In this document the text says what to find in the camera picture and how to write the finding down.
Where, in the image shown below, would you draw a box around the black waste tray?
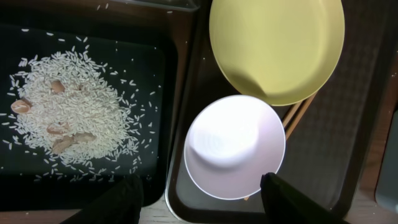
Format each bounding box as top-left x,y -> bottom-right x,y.
1,2 -> 177,212

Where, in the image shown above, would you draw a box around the lower wooden chopstick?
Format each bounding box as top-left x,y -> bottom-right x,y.
244,93 -> 318,202

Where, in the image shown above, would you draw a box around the upper wooden chopstick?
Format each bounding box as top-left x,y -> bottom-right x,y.
282,101 -> 302,129

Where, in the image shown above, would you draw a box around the brown serving tray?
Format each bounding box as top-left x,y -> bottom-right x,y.
165,0 -> 397,223

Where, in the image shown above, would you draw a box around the peanut shell pieces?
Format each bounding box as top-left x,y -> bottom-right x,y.
11,98 -> 96,155

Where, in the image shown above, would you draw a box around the yellow plate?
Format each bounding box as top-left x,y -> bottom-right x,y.
209,0 -> 345,106

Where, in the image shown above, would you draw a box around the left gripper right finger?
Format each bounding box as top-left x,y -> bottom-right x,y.
261,172 -> 348,224

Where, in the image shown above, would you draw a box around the pile of rice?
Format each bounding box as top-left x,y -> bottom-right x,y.
0,27 -> 161,183

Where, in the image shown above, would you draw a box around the wooden chopstick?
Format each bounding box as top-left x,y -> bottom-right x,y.
244,93 -> 318,202
282,101 -> 302,129

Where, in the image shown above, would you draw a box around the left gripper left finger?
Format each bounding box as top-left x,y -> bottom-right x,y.
62,175 -> 144,224

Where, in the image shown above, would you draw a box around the grey dishwasher rack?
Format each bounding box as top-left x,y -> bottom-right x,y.
375,111 -> 398,213

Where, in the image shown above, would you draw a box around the clear plastic waste bin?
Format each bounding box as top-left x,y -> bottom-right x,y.
112,0 -> 201,12

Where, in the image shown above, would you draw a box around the white bowl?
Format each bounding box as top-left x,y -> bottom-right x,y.
183,95 -> 286,200

